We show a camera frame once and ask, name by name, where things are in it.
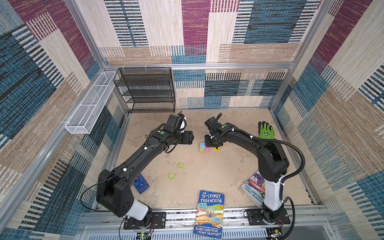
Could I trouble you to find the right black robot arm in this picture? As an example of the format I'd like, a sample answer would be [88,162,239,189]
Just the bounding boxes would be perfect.
[205,117,289,224]

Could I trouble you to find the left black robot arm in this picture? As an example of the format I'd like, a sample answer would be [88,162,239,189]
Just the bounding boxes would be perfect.
[96,128,194,224]

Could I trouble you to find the green black work glove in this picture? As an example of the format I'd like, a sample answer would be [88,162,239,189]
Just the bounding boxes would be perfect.
[259,121,275,140]

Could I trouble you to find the purple treehouse book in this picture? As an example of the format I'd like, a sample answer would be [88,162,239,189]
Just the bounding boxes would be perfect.
[241,171,266,207]

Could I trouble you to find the blue box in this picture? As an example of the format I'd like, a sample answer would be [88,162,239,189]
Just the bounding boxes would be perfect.
[133,174,150,194]

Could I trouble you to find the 91-storey treehouse book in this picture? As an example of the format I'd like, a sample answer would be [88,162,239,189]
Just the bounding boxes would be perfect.
[193,190,225,240]

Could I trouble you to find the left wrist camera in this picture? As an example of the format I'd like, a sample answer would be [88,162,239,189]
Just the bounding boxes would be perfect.
[164,112,187,133]

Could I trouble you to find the black wire shelf rack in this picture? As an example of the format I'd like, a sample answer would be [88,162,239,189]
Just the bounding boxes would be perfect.
[115,67,176,114]

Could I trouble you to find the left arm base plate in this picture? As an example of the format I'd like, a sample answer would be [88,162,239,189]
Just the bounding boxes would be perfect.
[123,212,167,230]

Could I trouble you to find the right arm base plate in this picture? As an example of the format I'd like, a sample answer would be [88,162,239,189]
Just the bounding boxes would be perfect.
[245,208,291,226]

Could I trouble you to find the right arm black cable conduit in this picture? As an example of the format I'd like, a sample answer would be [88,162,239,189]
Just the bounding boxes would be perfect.
[209,112,306,240]

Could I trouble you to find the white wire mesh basket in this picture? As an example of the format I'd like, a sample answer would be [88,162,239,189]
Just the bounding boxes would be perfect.
[65,72,117,135]

